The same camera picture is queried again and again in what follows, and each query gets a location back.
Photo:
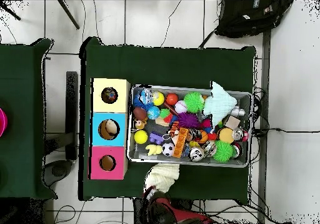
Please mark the grey stand base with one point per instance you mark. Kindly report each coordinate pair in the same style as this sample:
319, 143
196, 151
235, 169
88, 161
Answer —
58, 170

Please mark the pink round object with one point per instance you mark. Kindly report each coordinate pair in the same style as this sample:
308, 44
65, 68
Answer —
2, 122

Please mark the wooden box with three holes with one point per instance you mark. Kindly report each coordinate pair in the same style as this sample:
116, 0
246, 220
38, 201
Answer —
120, 103

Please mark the blue spiky ball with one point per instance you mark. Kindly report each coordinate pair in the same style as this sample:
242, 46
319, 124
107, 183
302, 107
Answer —
137, 103

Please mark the mint green cloth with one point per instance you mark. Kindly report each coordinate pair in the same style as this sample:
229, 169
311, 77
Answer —
220, 103

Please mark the cream knitted cloth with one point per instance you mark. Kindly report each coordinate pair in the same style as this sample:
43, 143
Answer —
162, 176

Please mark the small soccer ball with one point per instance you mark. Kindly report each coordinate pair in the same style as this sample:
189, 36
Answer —
168, 149

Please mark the black rod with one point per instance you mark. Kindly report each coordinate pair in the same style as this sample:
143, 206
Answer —
10, 11
68, 15

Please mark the green cloth side table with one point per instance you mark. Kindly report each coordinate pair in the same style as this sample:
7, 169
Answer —
20, 108

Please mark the striped tiger plush toy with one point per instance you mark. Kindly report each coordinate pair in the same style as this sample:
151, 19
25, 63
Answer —
174, 130

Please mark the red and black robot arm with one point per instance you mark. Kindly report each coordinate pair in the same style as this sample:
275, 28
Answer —
190, 219

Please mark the black backpack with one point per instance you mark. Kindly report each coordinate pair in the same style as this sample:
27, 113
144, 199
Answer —
250, 18

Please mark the black flat panel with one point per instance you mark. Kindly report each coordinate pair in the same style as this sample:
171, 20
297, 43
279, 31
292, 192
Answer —
71, 108

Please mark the brown toy football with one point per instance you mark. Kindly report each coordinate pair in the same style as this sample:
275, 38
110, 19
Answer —
140, 114

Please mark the multicolour patterned cloth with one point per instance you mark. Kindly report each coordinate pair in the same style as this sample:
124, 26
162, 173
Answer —
109, 95

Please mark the purple spiky ball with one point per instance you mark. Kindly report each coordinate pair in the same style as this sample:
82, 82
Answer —
187, 121

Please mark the green spiky ball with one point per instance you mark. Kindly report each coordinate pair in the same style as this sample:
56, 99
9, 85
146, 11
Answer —
223, 152
193, 102

